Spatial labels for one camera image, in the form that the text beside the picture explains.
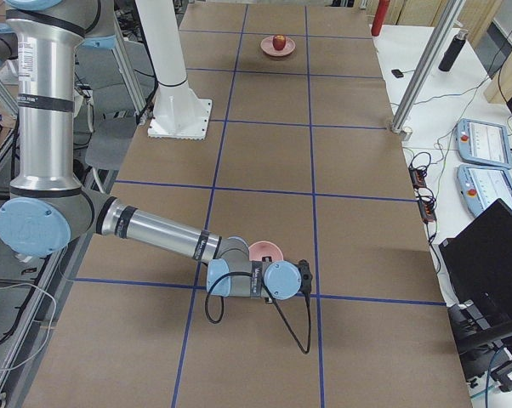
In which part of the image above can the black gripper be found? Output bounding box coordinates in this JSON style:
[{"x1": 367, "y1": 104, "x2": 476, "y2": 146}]
[{"x1": 298, "y1": 259, "x2": 313, "y2": 293}]

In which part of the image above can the red apple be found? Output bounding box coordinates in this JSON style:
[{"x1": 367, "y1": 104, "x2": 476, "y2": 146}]
[{"x1": 272, "y1": 34, "x2": 287, "y2": 51}]

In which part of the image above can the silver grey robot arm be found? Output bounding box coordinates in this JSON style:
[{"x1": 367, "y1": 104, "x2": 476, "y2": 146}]
[{"x1": 0, "y1": 1, "x2": 312, "y2": 302}]

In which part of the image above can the pink bowl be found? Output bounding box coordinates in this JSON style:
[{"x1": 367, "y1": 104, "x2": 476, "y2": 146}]
[{"x1": 248, "y1": 241, "x2": 284, "y2": 262}]

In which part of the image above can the pink plate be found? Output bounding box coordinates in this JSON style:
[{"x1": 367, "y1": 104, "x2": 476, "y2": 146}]
[{"x1": 260, "y1": 35, "x2": 296, "y2": 58}]

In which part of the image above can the black laptop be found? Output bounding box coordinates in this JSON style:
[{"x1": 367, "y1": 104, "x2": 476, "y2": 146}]
[{"x1": 439, "y1": 199, "x2": 512, "y2": 316}]

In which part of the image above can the blue teach pendant near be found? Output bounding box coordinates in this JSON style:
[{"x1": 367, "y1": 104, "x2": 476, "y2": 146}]
[{"x1": 456, "y1": 164, "x2": 512, "y2": 217}]

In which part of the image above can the blue teach pendant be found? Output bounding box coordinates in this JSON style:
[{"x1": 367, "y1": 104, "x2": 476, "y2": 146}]
[
  {"x1": 456, "y1": 164, "x2": 512, "y2": 217},
  {"x1": 456, "y1": 118, "x2": 512, "y2": 169}
]

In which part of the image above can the small black square device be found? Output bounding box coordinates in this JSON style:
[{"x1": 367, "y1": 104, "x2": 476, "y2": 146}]
[{"x1": 391, "y1": 69, "x2": 404, "y2": 78}]

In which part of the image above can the blue teach pendant far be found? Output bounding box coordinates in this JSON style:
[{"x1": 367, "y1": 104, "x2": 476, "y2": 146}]
[{"x1": 456, "y1": 118, "x2": 512, "y2": 169}]

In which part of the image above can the black water bottle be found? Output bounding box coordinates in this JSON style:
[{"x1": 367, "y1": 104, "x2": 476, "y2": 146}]
[{"x1": 438, "y1": 29, "x2": 469, "y2": 72}]

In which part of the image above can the red fire extinguisher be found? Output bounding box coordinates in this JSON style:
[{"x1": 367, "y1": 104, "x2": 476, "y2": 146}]
[{"x1": 371, "y1": 0, "x2": 390, "y2": 37}]

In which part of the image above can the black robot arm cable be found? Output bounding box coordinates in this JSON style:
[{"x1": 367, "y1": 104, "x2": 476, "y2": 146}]
[{"x1": 204, "y1": 269, "x2": 311, "y2": 355}]

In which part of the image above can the white camera mast with base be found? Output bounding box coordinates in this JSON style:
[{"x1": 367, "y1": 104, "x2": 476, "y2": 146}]
[{"x1": 136, "y1": 0, "x2": 213, "y2": 140}]

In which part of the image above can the aluminium frame post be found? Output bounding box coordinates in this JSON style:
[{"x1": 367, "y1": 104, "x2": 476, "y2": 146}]
[{"x1": 390, "y1": 0, "x2": 466, "y2": 141}]

